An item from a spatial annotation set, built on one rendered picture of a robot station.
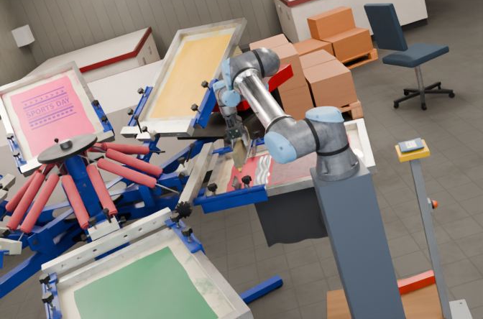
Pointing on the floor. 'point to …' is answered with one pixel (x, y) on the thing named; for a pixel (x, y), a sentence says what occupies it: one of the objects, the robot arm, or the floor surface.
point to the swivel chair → (376, 11)
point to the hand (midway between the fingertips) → (242, 149)
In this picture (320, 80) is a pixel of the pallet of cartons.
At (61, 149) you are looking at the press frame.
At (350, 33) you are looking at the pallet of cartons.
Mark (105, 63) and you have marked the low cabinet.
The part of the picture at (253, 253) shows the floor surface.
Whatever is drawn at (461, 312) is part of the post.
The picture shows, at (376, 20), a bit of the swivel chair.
